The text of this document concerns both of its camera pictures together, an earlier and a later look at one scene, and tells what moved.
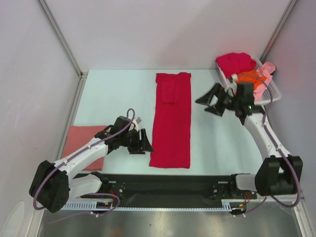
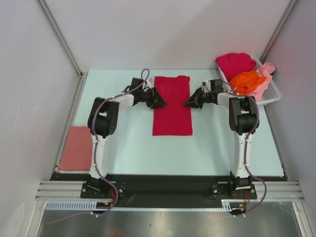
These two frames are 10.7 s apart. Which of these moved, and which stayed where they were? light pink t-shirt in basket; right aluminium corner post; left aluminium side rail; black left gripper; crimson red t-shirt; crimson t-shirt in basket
Moved: black left gripper; crimson red t-shirt
Stayed: right aluminium corner post; crimson t-shirt in basket; left aluminium side rail; light pink t-shirt in basket
